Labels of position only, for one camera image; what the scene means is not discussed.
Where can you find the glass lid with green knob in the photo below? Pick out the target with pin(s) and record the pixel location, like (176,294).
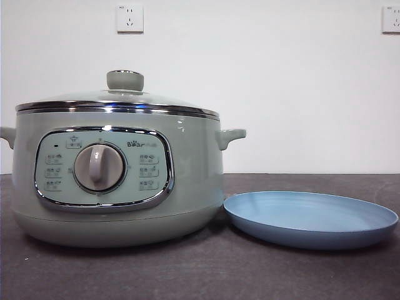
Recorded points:
(125,82)

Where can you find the pale green electric steamer pot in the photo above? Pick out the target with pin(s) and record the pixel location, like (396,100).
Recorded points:
(187,187)

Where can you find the blue plate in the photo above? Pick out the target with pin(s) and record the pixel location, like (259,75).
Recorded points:
(306,212)

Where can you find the white wall socket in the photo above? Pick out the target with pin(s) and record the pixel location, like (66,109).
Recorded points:
(130,18)
(392,19)

